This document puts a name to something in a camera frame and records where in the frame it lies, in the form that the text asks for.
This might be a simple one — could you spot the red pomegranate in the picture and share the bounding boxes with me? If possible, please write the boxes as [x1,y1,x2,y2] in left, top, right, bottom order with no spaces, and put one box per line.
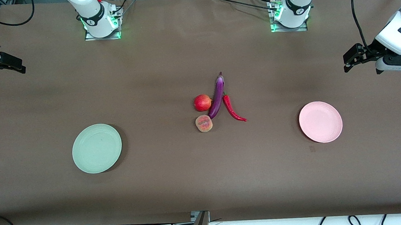
[193,93,213,112]

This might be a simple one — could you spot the peach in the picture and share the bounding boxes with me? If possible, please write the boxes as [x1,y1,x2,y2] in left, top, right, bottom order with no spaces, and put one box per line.
[195,114,214,133]

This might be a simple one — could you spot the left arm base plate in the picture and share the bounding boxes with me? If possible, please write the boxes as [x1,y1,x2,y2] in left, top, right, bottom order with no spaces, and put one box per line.
[269,0,308,34]

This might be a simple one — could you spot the red chili pepper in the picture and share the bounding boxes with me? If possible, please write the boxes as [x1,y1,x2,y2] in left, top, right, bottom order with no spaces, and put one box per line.
[222,91,248,124]

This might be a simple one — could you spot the pink round plate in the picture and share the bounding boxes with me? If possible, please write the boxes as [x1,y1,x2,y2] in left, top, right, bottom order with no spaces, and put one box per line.
[297,100,344,145]

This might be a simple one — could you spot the table cover cloth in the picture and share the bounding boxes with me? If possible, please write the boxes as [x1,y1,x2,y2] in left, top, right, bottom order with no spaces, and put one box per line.
[0,0,401,225]

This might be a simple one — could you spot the black cable across table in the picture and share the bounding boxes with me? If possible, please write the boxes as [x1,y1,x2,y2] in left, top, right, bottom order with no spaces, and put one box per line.
[207,0,278,16]

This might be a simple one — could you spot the long purple eggplant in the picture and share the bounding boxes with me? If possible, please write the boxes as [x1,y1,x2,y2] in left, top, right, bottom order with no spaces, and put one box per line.
[205,71,228,120]

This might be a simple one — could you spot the pale green round plate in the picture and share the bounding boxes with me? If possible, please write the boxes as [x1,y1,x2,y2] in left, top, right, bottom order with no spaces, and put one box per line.
[70,122,124,175]

